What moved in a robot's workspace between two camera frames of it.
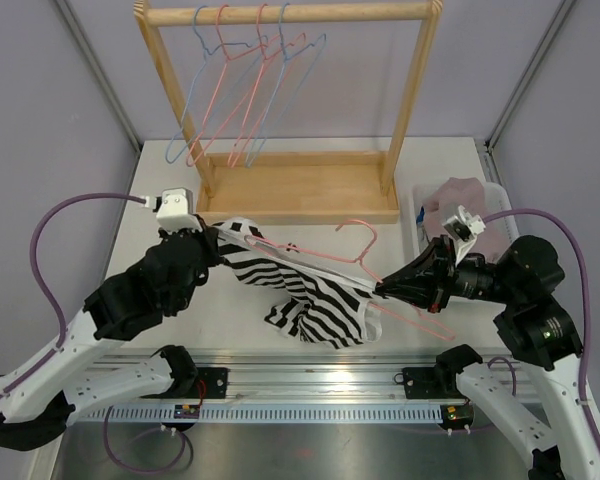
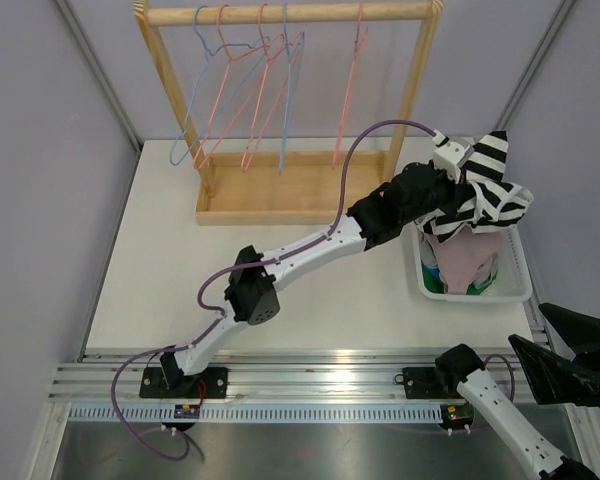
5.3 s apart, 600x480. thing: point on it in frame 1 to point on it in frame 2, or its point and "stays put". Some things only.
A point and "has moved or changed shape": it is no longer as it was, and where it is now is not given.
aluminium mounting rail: [315, 376] stays put
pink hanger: [359, 259] to [362, 34]
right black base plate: [430, 383] stays put
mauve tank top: [469, 193] has moved or changed shape
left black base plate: [212, 383] stays put
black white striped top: [325, 305] to [494, 201]
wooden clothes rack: [294, 187] stays put
